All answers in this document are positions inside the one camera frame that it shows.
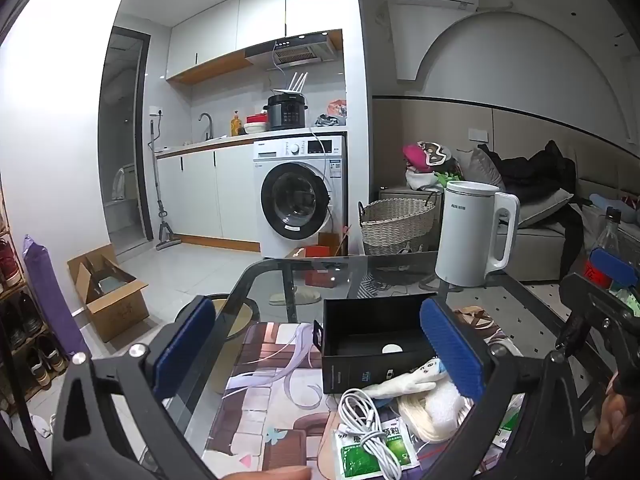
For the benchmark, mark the grey pillow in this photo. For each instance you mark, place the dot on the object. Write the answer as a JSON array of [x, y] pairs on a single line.
[[542, 207], [477, 167]]

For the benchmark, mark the small brown cardboard box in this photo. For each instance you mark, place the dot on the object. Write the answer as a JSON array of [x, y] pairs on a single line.
[[332, 241]]

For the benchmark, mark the grey plastic bag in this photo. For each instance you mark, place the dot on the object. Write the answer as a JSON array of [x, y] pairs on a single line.
[[327, 121]]

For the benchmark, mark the dark door frame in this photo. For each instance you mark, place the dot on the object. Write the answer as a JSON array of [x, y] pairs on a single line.
[[146, 135]]

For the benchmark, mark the white wall socket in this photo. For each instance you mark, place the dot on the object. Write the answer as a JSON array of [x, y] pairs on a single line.
[[155, 110], [477, 135]]

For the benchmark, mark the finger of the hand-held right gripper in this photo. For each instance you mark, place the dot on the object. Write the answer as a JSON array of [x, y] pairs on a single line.
[[587, 305], [612, 266]]

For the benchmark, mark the white plastic bag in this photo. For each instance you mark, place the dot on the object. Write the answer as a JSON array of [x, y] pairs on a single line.
[[420, 180]]

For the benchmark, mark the red box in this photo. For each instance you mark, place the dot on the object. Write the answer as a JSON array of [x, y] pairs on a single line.
[[320, 260]]

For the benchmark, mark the red plastic bag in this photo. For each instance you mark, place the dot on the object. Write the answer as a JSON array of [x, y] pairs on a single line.
[[337, 109]]

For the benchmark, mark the silver range hood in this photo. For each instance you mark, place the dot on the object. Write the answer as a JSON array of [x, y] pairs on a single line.
[[290, 52]]

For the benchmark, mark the black cardboard box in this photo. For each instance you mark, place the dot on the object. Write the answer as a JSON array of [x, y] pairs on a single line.
[[370, 360]]

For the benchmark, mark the striped cloth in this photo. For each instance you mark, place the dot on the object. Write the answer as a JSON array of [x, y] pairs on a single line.
[[372, 287]]

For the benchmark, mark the pink plush toy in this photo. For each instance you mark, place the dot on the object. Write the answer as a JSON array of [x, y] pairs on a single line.
[[414, 156]]

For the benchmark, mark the black jacket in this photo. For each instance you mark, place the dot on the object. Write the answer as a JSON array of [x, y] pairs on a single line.
[[535, 170]]

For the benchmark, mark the group of shoes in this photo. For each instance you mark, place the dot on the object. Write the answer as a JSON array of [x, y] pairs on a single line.
[[25, 310]]

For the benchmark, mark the white fluffy cloth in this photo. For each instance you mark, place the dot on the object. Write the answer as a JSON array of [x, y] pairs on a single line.
[[442, 405]]

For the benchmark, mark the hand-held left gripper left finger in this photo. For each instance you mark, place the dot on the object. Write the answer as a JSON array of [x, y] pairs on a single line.
[[182, 350]]

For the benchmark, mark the green white sachet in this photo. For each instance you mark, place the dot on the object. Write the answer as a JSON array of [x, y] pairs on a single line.
[[350, 460], [506, 432]]

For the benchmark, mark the purple rolled yoga mat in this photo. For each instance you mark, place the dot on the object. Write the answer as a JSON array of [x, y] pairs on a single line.
[[47, 290]]

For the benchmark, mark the person's right hand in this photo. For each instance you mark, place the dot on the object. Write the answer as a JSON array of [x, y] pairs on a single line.
[[615, 422]]

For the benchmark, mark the blue cloth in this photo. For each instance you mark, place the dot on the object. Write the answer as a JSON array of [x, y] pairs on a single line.
[[617, 205]]

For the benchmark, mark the wooden shoe rack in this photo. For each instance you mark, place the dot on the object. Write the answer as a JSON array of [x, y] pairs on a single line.
[[20, 287]]

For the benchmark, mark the beige slipper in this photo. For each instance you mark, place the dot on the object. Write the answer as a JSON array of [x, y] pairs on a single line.
[[295, 297]]

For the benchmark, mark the brown cream plush toy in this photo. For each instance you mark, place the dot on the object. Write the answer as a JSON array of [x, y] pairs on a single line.
[[436, 154]]

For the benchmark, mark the white base cabinets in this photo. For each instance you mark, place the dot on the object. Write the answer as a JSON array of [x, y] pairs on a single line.
[[220, 195]]

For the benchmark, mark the printed anime table mat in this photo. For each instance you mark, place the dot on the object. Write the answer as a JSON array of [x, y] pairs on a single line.
[[270, 360]]

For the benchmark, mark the white router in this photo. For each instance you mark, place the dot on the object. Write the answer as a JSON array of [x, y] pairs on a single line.
[[290, 91]]

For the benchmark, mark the beige waste bin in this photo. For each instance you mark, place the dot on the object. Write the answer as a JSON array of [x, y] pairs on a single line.
[[235, 317]]

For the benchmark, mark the person's left hand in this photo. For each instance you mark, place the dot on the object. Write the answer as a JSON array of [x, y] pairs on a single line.
[[270, 474]]

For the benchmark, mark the green packet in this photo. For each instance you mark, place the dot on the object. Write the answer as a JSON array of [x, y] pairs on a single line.
[[629, 302]]

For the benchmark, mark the white washing machine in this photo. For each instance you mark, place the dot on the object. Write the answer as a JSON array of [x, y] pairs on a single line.
[[300, 160]]

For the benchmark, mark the white toilet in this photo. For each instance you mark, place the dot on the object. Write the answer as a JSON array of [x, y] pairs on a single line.
[[120, 185]]

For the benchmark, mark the white slipper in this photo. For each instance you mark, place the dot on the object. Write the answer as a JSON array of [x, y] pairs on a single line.
[[41, 424]]

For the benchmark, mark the white plush toy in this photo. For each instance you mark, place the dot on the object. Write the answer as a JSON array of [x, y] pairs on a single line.
[[410, 385]]

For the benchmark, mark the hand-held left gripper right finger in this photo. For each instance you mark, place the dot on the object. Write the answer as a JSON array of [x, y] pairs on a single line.
[[450, 350]]

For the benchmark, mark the yellow dish soap bottle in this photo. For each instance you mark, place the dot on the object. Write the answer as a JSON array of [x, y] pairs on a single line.
[[236, 125]]

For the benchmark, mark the black pressure cooker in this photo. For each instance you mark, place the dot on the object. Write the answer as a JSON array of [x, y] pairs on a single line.
[[285, 112]]

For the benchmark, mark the white electric kettle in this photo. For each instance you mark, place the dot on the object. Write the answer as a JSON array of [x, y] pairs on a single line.
[[465, 235]]

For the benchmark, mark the white wall cabinets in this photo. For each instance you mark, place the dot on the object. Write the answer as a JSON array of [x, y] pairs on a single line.
[[250, 15]]

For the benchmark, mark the wicker basket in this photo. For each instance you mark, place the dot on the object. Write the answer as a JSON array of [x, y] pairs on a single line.
[[395, 230]]

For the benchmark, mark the red white food container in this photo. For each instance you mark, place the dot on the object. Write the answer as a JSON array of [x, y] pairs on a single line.
[[256, 122]]

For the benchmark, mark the grey floor mop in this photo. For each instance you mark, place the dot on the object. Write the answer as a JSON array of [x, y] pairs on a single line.
[[167, 241]]

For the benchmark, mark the metal kitchen faucet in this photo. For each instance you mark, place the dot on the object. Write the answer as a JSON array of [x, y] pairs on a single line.
[[207, 122]]

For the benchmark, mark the grey sofa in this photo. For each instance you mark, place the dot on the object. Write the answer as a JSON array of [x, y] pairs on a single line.
[[542, 250]]

